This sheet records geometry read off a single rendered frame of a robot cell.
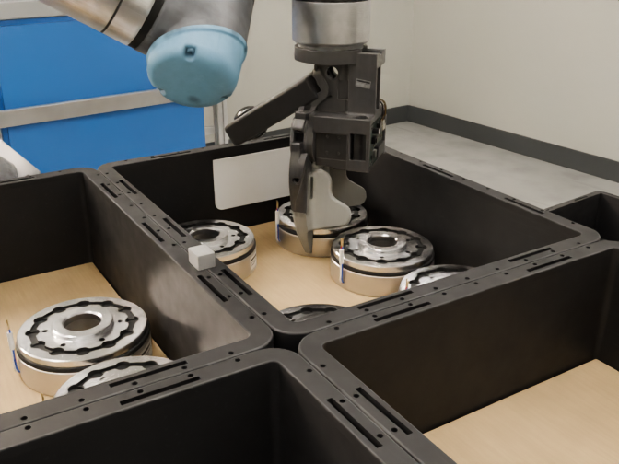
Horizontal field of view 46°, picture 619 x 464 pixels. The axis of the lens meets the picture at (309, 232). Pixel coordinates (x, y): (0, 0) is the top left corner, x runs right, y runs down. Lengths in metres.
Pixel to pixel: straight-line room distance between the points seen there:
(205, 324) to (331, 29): 0.31
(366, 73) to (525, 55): 3.34
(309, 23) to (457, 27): 3.64
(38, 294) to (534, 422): 0.47
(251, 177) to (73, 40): 1.74
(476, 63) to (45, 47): 2.49
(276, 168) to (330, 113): 0.16
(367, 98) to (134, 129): 2.00
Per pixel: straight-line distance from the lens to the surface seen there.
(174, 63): 0.59
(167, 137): 2.72
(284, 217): 0.80
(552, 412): 0.58
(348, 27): 0.70
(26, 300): 0.75
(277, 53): 3.97
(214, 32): 0.60
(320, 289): 0.72
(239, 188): 0.84
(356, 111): 0.72
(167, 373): 0.42
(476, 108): 4.27
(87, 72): 2.56
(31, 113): 2.50
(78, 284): 0.76
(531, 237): 0.67
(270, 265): 0.76
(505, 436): 0.55
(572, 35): 3.86
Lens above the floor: 1.16
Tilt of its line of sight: 23 degrees down
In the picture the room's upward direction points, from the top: straight up
